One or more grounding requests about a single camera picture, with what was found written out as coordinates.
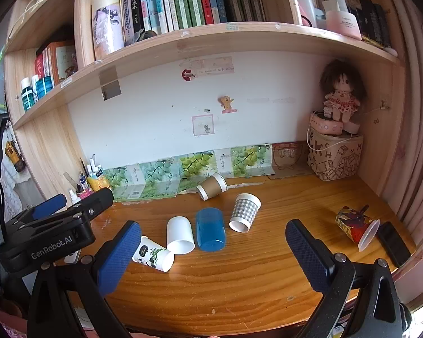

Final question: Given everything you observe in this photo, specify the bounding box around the stack of red books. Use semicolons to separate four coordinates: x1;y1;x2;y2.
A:
34;40;79;86

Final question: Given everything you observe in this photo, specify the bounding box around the pink round box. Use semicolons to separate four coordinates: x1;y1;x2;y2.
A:
310;110;361;136

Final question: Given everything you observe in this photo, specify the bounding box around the plain white cup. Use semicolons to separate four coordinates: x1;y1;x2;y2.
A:
166;216;195;255

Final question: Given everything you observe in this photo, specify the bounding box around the red patterned clear cup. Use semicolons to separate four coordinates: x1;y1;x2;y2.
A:
335;205;381;253

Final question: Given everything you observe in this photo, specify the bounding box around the white panda print paper cup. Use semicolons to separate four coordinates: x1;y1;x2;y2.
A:
132;236;175;273

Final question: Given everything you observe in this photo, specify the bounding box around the yellow hanging charm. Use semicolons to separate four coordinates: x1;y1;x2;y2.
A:
5;140;25;173

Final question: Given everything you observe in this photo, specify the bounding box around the red printed carton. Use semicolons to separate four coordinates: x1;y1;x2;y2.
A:
271;141;309;168

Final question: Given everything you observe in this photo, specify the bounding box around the pen holder with pens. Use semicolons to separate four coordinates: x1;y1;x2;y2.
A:
63;154;111;201

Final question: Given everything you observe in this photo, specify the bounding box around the brown paper cup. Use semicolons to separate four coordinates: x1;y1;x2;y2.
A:
196;172;228;201

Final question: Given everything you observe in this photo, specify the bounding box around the grey checkered paper cup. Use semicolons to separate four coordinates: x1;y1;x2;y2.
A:
229;193;261;233

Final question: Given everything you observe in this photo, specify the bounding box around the beige letter print storage box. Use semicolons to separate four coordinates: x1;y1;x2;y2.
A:
306;127;364;182

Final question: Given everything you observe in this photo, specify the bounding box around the white cylindrical canister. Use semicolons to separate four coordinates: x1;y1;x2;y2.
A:
91;0;125;61

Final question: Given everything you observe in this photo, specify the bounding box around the black smartphone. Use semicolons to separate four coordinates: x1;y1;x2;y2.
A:
377;221;412;268

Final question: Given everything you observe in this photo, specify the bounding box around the plush doll with brown hair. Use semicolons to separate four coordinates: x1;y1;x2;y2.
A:
319;58;367;124

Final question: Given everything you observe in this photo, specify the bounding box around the row of green grape cartons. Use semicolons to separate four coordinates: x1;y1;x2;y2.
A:
102;143;273;203

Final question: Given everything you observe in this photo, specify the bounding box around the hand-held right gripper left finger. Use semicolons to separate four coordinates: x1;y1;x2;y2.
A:
27;220;142;338

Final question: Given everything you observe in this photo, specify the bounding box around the wooden bookshelf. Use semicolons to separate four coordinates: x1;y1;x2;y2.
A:
3;0;407;198

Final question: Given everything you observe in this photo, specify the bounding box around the row of upright books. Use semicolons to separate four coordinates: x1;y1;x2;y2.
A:
114;0;266;41

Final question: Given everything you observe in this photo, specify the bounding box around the pink curtain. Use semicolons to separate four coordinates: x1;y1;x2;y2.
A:
379;0;423;240

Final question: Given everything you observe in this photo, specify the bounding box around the grey tape patch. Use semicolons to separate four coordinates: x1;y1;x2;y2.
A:
98;67;122;101

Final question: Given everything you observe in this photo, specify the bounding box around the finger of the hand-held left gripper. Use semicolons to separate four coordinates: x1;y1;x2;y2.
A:
39;188;114;226
4;193;67;231

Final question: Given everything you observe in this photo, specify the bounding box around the row of black books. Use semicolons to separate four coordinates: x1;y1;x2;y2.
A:
352;0;393;49

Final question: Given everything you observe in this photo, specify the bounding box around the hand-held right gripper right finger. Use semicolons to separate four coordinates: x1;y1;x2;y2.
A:
285;219;405;338

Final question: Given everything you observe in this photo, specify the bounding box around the pink square wall note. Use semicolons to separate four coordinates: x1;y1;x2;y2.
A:
192;114;215;136

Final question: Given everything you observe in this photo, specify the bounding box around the blue translucent plastic cup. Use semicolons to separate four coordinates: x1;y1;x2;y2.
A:
195;208;228;253

